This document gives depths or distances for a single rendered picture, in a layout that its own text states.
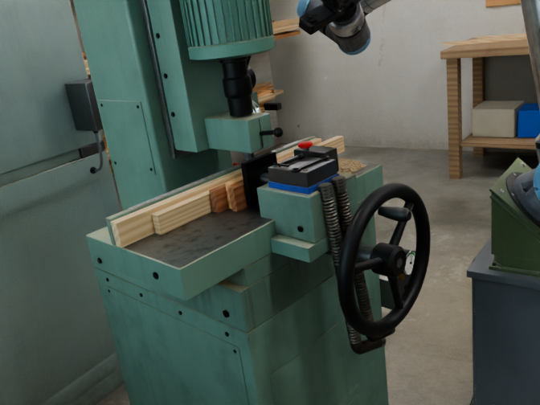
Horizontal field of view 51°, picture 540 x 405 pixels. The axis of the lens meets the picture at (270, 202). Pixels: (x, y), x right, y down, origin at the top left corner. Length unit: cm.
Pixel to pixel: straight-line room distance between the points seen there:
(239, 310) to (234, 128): 38
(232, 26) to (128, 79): 32
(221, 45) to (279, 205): 32
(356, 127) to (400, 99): 48
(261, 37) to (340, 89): 378
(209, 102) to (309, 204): 39
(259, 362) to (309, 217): 31
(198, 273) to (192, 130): 38
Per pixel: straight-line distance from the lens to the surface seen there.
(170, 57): 123
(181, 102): 124
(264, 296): 109
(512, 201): 154
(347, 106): 489
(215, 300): 111
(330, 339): 130
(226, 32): 110
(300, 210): 101
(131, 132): 135
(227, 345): 115
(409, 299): 116
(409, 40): 456
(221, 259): 99
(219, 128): 121
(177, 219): 111
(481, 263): 163
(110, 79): 137
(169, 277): 97
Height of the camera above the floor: 129
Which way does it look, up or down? 20 degrees down
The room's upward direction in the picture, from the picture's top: 8 degrees counter-clockwise
